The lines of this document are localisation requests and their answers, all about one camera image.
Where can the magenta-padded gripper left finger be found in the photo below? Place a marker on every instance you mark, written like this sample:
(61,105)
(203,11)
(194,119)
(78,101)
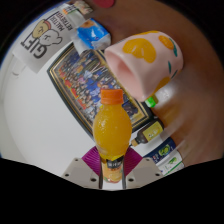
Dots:
(80,173)

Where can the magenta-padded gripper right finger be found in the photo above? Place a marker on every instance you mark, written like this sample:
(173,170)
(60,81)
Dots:
(145,173)

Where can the orange juice bottle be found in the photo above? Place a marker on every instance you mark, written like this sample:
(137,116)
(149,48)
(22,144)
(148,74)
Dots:
(112,128)

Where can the white shampoo bottle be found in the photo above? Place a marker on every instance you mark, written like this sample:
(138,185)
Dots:
(171,163)

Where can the dark blue pump bottle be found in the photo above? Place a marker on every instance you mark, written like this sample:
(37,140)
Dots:
(163,150)

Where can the dark bottle with yellow label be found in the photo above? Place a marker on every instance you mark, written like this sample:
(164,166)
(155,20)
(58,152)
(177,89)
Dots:
(150,132)

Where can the small green box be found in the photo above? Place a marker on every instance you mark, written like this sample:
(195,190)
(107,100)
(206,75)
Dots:
(151,101)

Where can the framed group photo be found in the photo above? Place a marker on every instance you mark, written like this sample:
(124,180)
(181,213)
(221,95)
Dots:
(78,80)

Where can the pink mug with orange prints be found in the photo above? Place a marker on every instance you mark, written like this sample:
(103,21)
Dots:
(146,63)

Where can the blue tissue pack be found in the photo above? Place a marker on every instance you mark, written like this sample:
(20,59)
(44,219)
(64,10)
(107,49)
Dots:
(91,35)

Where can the white paper gift bag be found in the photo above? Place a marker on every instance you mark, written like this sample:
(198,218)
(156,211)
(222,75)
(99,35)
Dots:
(45,36)

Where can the puzzle cube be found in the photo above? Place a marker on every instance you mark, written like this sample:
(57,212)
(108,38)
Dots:
(69,10)

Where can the small snack packet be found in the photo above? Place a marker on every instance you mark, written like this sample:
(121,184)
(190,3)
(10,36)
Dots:
(84,6)

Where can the flat round red coaster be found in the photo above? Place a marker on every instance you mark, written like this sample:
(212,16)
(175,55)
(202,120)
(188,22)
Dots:
(104,2)

